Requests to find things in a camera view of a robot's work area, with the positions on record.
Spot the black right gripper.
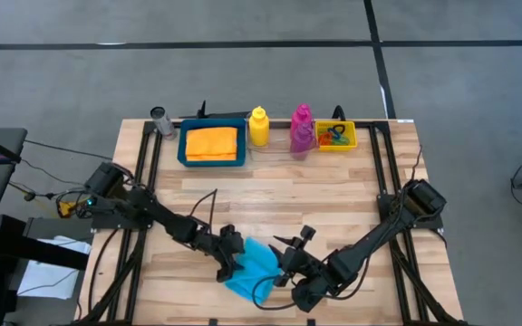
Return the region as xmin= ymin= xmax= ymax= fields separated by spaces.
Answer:
xmin=272 ymin=225 xmax=334 ymax=291

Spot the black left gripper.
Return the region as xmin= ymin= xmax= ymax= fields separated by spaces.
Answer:
xmin=206 ymin=224 xmax=247 ymax=284

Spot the turquoise microfibre cloth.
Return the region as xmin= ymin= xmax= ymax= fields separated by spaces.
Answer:
xmin=223 ymin=235 xmax=285 ymax=305

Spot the orange microfibre cloth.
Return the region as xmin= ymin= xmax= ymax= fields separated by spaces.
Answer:
xmin=185 ymin=126 xmax=239 ymax=163

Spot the purple plastic sports bottle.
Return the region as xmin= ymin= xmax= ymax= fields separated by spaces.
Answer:
xmin=289 ymin=120 xmax=316 ymax=161

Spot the yellow plastic sports bottle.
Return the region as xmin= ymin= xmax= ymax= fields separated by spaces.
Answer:
xmin=248 ymin=105 xmax=271 ymax=148

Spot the pink plastic sports bottle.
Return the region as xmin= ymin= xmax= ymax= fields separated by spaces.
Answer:
xmin=290 ymin=103 xmax=314 ymax=137

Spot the clear plastic bin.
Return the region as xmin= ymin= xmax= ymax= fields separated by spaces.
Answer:
xmin=246 ymin=112 xmax=319 ymax=160

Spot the blue plastic bin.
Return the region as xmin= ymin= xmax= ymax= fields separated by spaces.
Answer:
xmin=176 ymin=118 xmax=247 ymax=168

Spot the yellow plastic basket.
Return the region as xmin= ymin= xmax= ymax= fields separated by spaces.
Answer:
xmin=314 ymin=120 xmax=359 ymax=153

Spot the grey cylindrical canister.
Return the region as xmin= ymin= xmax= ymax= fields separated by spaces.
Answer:
xmin=150 ymin=106 xmax=177 ymax=140

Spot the white paper sheet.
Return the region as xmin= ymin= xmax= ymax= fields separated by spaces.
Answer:
xmin=15 ymin=235 xmax=92 ymax=301

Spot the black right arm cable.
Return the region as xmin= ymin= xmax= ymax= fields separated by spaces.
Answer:
xmin=250 ymin=273 xmax=299 ymax=312

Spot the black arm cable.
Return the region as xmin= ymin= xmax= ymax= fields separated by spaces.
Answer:
xmin=188 ymin=188 xmax=219 ymax=230
xmin=250 ymin=273 xmax=299 ymax=312

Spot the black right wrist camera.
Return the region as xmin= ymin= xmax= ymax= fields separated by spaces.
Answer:
xmin=291 ymin=280 xmax=328 ymax=313

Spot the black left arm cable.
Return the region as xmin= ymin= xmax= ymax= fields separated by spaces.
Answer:
xmin=188 ymin=188 xmax=219 ymax=230

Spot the black table frame rail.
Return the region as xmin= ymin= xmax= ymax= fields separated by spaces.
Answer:
xmin=368 ymin=120 xmax=469 ymax=326
xmin=79 ymin=120 xmax=162 ymax=326

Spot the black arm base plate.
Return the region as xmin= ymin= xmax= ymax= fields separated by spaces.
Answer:
xmin=376 ymin=193 xmax=444 ymax=231
xmin=91 ymin=194 xmax=156 ymax=231

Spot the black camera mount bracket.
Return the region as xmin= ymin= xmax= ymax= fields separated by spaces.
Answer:
xmin=179 ymin=100 xmax=252 ymax=121

